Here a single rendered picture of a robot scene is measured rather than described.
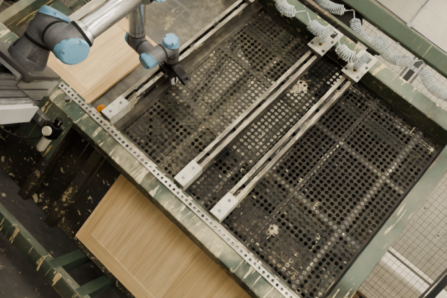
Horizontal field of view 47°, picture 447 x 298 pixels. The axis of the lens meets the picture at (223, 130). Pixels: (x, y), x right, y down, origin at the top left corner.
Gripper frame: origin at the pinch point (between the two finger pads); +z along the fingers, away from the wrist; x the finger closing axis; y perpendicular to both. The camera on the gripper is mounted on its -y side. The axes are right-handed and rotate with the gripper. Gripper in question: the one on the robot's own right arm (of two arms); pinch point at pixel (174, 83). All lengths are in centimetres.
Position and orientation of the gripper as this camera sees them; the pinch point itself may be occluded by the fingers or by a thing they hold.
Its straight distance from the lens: 263.3
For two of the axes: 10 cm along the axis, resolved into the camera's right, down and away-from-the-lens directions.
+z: -0.8, 4.5, 8.9
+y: -7.4, -6.3, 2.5
